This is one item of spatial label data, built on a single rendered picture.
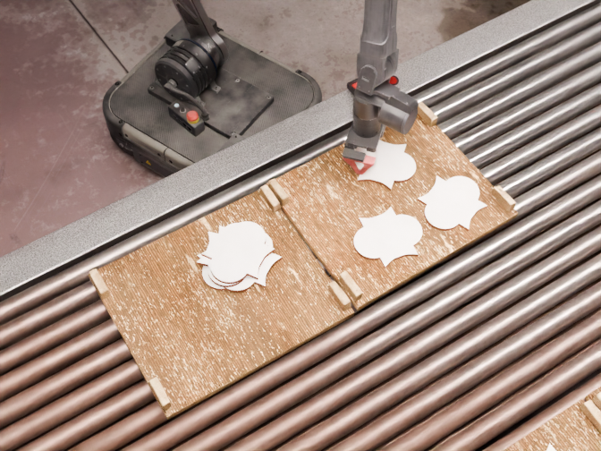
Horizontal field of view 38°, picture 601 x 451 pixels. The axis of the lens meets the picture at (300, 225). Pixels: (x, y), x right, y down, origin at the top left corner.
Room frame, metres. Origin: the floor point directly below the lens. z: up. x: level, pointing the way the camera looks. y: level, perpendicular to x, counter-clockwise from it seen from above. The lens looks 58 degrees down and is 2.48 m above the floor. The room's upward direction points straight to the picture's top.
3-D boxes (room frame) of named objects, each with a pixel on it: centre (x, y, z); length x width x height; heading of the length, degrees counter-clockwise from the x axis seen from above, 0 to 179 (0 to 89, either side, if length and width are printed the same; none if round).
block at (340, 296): (0.81, -0.08, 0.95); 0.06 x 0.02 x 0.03; 32
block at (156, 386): (0.60, 0.25, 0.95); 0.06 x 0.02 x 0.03; 32
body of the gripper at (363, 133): (1.15, -0.14, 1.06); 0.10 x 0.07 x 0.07; 163
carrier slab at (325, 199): (1.05, -0.19, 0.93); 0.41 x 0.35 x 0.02; 123
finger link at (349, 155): (1.12, -0.13, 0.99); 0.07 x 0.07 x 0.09; 73
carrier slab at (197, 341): (0.82, 0.16, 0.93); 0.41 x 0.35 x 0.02; 122
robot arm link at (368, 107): (1.15, -0.14, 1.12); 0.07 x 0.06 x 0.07; 57
